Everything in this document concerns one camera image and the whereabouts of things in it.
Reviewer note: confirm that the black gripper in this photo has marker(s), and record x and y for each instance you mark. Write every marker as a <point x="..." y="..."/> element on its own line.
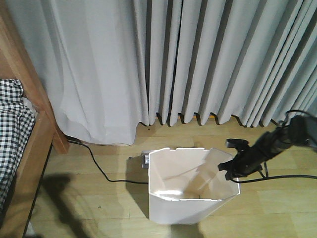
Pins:
<point x="243" y="164"/>

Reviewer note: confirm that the white plastic trash bin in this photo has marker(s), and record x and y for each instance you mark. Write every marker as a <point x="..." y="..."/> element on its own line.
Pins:
<point x="185" y="184"/>

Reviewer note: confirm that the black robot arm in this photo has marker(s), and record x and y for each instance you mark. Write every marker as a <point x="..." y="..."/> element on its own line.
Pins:
<point x="300" y="131"/>

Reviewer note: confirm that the floor power outlet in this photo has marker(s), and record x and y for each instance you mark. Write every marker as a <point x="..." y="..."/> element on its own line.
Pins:
<point x="145" y="158"/>

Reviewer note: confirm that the grey curtain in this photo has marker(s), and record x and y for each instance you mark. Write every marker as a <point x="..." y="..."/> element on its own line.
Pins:
<point x="108" y="65"/>

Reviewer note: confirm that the checkered bedding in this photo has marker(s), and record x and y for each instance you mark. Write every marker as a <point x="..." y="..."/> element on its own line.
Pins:
<point x="16" y="124"/>

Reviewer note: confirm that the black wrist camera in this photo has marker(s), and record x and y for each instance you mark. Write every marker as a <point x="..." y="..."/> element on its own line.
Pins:
<point x="238" y="144"/>

